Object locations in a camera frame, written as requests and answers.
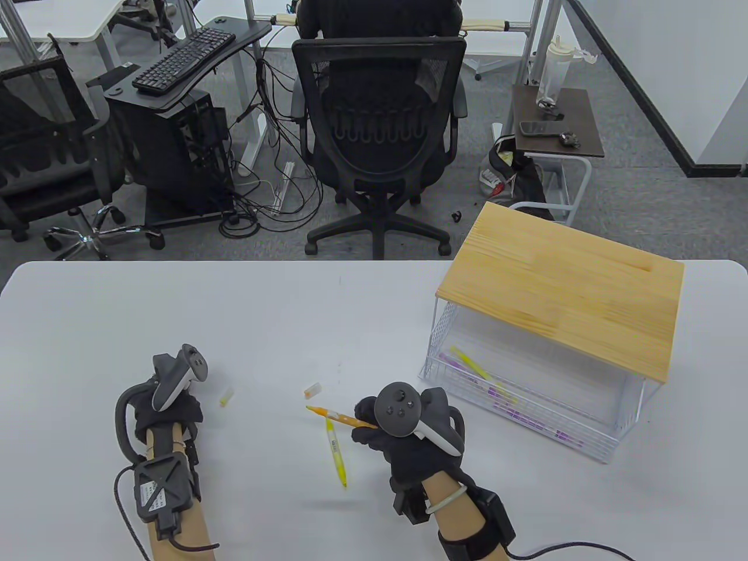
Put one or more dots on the person's left hand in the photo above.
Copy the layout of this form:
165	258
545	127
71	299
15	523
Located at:
169	418

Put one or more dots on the person's right hand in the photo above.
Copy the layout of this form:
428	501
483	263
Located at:
415	461

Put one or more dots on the clear yellow highlighter cap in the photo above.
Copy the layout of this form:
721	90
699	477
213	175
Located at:
226	396

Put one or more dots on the yellow double-ended highlighter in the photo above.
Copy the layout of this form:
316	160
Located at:
337	461
467	362

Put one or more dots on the orange double-ended highlighter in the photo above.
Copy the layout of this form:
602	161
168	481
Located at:
336	416

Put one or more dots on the purple double-ended highlighter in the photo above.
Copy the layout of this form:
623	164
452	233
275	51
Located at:
450	359
543	429

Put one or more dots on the clear orange highlighter cap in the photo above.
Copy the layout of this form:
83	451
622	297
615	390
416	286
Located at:
312	390

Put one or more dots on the person's right forearm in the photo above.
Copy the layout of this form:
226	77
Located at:
459	526

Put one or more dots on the person's left forearm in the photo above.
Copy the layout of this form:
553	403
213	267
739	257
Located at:
198	529

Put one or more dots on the black left hand controller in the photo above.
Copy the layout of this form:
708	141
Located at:
169	380

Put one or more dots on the black hand controller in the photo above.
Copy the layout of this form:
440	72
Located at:
169	380
397	409

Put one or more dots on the pale green bangle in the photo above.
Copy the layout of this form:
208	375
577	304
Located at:
447	501

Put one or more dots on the black right hand controller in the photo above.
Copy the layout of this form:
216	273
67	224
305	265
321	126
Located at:
397	409

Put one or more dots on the black left wrist module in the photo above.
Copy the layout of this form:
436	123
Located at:
163	488

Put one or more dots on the black wrist module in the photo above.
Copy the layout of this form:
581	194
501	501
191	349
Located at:
494	520
163	488

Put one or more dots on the black right wrist module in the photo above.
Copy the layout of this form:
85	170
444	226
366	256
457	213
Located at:
494	520

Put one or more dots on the wooden basket lid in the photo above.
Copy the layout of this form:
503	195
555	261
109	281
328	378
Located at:
561	292

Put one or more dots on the small black floor object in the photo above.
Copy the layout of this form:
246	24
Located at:
456	216

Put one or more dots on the white power strip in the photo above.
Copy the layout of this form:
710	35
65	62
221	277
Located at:
284	187

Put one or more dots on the black computer tower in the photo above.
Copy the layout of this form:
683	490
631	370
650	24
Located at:
175	158

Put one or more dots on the black mesh office chair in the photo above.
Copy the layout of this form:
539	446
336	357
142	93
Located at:
380	93
52	175

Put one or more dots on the dark floor bag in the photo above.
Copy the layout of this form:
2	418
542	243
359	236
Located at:
520	175

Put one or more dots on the white desk leg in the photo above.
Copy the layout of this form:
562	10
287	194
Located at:
261	125

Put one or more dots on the bunch of keys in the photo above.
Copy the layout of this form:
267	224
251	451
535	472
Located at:
568	139

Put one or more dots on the black keyboard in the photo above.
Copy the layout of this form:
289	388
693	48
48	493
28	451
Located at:
184	58

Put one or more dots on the brown side table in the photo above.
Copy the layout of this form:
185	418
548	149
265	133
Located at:
584	111

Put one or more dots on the black curved desk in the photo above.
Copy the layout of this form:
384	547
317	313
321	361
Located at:
245	32

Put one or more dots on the clear tumbler bottle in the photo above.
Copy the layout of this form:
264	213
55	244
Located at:
552	70

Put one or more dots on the white desk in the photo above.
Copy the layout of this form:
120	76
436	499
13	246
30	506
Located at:
58	17

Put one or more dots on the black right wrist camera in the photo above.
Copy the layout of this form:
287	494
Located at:
409	502

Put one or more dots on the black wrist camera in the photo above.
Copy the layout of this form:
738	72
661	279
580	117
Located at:
409	502
194	467

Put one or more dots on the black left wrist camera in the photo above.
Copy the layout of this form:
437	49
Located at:
194	467

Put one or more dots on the grey metal post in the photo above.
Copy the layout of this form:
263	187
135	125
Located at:
529	41

